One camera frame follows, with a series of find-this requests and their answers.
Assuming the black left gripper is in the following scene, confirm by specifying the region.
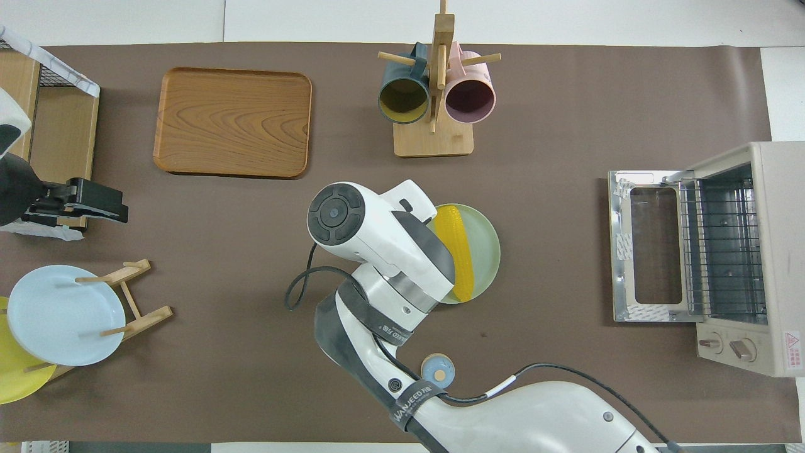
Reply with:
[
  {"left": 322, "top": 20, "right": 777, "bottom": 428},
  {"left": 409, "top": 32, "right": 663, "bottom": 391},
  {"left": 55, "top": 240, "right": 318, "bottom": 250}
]
[{"left": 0, "top": 154, "right": 130, "bottom": 227}]

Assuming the pale green plate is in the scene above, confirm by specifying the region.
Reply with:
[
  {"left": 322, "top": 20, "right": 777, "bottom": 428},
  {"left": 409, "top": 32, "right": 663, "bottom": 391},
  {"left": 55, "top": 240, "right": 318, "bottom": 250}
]
[{"left": 428, "top": 203, "right": 502, "bottom": 305}]

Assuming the beige toaster oven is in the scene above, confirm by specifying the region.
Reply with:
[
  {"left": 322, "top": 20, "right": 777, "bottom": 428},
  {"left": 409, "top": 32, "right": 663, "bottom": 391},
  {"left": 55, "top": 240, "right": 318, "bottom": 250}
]
[{"left": 608, "top": 141, "right": 805, "bottom": 378}]

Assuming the white crumpled paper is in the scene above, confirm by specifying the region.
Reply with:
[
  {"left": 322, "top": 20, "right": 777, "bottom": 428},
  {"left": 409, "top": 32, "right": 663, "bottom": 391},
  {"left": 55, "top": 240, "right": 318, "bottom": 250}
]
[{"left": 0, "top": 220, "right": 86, "bottom": 242}]

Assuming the brown paper table mat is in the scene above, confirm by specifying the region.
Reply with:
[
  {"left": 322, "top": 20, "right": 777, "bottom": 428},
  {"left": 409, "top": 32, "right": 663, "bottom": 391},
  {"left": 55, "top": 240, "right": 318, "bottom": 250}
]
[{"left": 0, "top": 42, "right": 805, "bottom": 445}]

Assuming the light blue plate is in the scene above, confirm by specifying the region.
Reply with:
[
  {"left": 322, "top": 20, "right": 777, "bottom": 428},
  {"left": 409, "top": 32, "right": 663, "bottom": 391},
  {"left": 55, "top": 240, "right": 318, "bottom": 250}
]
[{"left": 7, "top": 264, "right": 127, "bottom": 367}]

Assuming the wooden plate rack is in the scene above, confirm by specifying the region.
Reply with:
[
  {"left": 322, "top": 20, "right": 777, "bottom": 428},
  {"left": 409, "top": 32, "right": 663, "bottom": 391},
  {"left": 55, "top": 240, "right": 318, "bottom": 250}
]
[{"left": 24, "top": 259, "right": 174, "bottom": 381}]

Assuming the white checked cloth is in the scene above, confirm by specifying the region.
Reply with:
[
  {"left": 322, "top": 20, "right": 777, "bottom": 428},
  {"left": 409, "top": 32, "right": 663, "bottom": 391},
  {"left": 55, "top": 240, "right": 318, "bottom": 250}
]
[{"left": 0, "top": 25, "right": 101, "bottom": 99}]

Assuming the rectangular wooden tray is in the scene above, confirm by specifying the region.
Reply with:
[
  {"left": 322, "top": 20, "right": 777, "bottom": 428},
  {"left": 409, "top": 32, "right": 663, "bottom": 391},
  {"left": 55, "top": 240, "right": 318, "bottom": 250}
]
[{"left": 153, "top": 67, "right": 313, "bottom": 180}]

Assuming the yellow plate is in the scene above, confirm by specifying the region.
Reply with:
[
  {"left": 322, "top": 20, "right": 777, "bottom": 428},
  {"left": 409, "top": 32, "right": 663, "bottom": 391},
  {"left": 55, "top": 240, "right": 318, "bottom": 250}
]
[{"left": 0, "top": 296, "right": 57, "bottom": 405}]

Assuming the dark blue mug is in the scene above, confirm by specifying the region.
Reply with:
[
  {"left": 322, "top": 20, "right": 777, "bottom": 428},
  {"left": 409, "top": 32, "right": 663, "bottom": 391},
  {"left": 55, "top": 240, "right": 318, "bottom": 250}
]
[{"left": 377, "top": 42, "right": 431, "bottom": 125}]

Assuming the wooden mug tree stand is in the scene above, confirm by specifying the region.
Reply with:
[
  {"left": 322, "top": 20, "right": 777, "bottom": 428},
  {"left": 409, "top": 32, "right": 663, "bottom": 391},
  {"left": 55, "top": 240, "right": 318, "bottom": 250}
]
[{"left": 377, "top": 0, "right": 502, "bottom": 158}]

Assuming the blue jar with cork knob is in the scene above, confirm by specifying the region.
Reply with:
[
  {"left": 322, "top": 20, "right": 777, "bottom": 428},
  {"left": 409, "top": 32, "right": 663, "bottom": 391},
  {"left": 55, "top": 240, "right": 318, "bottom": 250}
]
[{"left": 420, "top": 353, "right": 455, "bottom": 386}]

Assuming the pink mug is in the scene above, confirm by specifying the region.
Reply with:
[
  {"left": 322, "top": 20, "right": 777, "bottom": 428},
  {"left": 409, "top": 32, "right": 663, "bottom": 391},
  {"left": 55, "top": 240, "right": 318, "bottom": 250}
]
[{"left": 444, "top": 42, "right": 497, "bottom": 125}]

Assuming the wooden shelf with wire frame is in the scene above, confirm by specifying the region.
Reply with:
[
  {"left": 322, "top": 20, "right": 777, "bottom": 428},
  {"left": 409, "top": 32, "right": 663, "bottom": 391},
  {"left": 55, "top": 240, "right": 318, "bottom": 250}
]
[{"left": 0, "top": 38, "right": 100, "bottom": 228}]

